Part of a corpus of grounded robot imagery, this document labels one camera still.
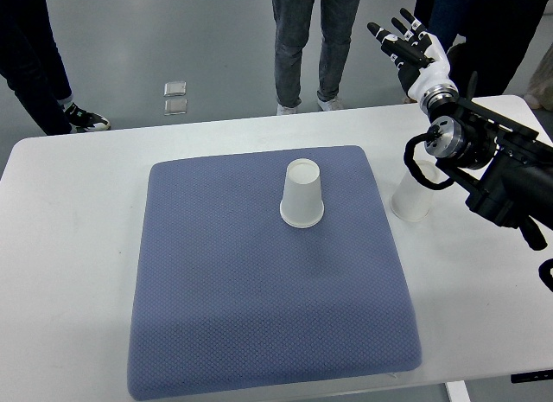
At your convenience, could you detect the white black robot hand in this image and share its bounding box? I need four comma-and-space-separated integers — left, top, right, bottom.
367, 8, 458, 103

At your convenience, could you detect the white paper cup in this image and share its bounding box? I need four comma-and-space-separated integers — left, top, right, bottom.
390, 171, 434, 222
280, 158, 324, 228

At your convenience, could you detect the person in dark clothes right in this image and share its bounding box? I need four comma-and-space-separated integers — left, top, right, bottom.
415, 0, 549, 97

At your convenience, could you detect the person in grey jeans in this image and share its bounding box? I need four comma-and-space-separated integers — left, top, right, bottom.
270, 0, 365, 117

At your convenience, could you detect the white paper cup on mat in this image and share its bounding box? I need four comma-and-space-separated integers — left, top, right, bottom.
280, 158, 324, 228

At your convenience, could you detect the upper floor socket plate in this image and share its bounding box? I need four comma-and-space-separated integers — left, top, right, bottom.
164, 81, 187, 97

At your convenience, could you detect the blue textured cushion mat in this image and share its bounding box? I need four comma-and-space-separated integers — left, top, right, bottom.
127, 146, 422, 400

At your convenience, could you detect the white table leg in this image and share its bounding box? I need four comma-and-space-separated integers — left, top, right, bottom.
445, 380, 471, 402

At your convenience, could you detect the black table control panel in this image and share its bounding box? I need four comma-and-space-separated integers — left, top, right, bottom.
511, 369, 553, 384

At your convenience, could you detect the person in dark trousers left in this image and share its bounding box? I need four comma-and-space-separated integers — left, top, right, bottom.
1, 0, 111, 136

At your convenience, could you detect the black cable loop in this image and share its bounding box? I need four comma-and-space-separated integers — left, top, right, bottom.
404, 131, 454, 191

